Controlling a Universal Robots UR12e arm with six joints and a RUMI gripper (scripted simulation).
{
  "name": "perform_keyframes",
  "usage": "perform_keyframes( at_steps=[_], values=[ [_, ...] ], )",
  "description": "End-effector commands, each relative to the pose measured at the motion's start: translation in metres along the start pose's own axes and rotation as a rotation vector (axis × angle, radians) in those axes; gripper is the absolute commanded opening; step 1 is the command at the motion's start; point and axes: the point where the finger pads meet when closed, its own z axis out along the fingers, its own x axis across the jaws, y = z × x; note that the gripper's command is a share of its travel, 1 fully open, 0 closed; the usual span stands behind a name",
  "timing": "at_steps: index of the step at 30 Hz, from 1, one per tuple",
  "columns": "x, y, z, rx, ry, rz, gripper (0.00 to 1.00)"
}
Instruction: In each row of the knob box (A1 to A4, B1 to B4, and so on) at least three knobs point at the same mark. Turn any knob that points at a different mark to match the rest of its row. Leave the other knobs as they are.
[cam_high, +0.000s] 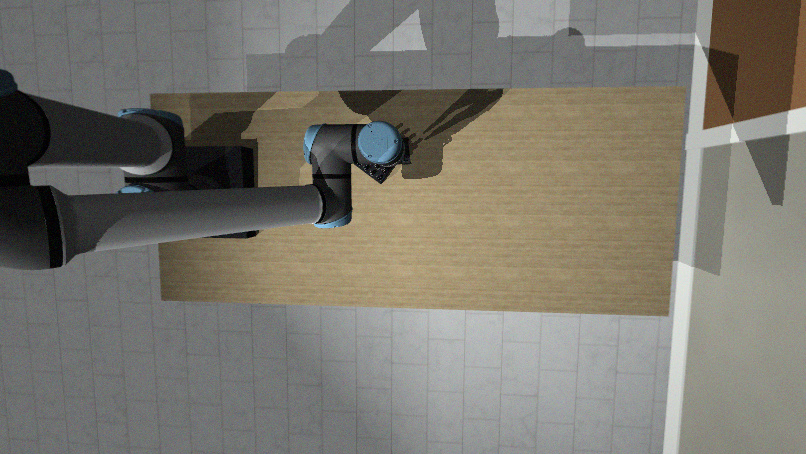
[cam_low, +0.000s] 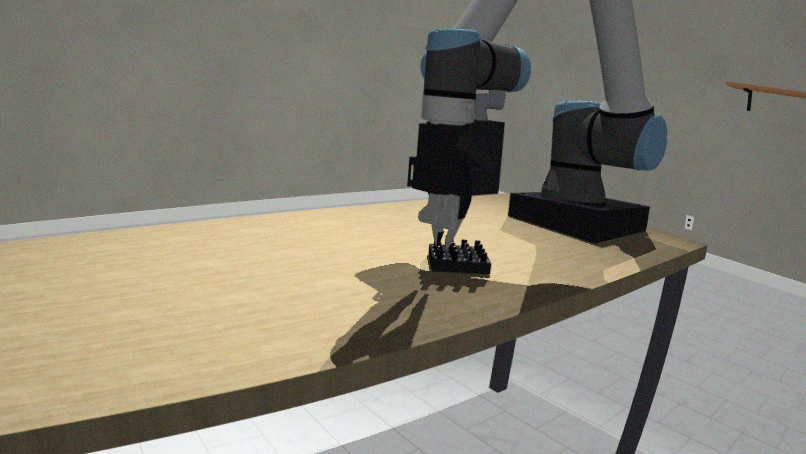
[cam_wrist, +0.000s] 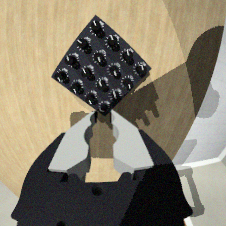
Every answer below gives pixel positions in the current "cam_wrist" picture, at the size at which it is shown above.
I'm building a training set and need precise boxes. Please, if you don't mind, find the black knob box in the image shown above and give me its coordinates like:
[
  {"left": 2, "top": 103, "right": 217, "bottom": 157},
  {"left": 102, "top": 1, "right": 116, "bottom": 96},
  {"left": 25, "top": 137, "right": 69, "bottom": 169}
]
[{"left": 51, "top": 15, "right": 152, "bottom": 116}]

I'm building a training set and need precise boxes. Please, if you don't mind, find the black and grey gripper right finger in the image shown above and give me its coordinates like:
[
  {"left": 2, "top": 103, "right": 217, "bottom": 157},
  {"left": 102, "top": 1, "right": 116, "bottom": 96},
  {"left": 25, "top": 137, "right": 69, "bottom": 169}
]
[{"left": 110, "top": 109, "right": 193, "bottom": 219}]

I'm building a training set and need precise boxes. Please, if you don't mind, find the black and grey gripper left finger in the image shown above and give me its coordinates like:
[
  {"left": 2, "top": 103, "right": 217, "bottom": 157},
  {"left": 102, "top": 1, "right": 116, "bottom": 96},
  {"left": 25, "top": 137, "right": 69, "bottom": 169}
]
[{"left": 11, "top": 110, "right": 98, "bottom": 221}]

